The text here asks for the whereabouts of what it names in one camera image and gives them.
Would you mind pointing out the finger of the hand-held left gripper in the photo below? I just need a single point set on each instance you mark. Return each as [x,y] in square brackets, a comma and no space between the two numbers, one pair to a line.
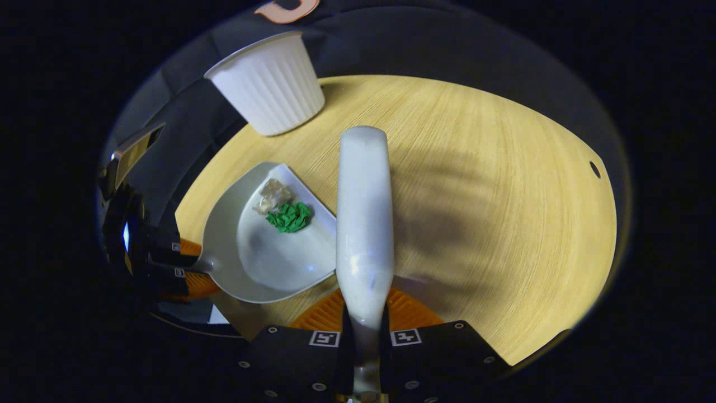
[168,254]
[168,280]

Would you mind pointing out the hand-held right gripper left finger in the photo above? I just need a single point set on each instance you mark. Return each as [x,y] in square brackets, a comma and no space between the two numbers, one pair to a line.
[291,364]

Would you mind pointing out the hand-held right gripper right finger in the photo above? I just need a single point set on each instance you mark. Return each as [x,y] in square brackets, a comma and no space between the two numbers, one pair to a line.
[442,364]

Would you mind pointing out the grey plastic dustpan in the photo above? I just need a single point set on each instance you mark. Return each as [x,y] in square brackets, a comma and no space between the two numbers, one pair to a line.
[279,263]

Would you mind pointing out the white paper trash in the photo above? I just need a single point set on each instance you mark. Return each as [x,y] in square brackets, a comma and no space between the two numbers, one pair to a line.
[273,196]

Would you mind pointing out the green paper trash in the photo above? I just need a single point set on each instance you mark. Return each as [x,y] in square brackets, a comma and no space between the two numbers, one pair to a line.
[290,217]

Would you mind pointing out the small white broom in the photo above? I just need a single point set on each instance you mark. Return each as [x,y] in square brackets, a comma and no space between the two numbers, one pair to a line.
[363,224]

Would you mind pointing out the white ribbed garbage bin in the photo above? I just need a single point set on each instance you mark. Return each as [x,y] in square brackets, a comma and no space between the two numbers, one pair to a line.
[268,84]

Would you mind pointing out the wooden desktop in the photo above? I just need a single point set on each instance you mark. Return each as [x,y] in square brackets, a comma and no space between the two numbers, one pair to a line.
[503,224]

